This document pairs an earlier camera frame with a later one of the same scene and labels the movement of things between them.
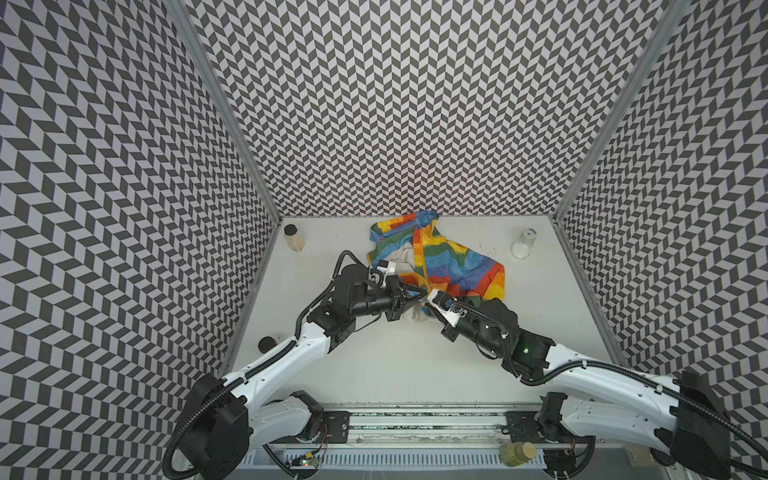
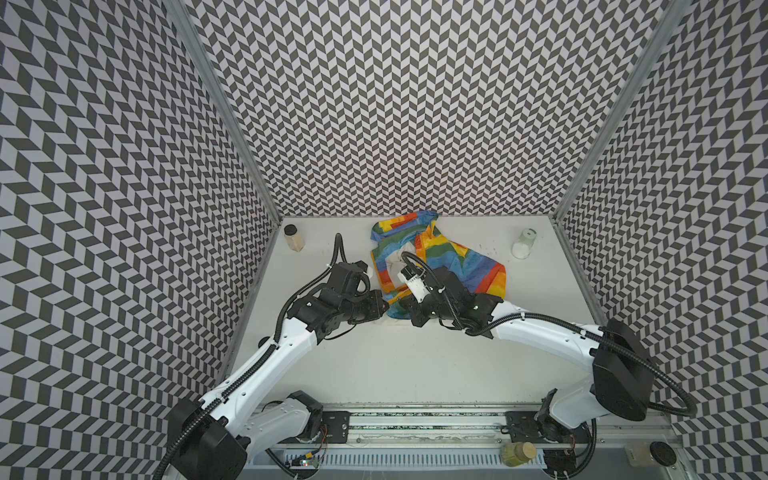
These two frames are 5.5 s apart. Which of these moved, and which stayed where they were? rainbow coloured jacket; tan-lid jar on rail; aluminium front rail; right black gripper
Moved: right black gripper
Stayed: aluminium front rail; rainbow coloured jacket; tan-lid jar on rail
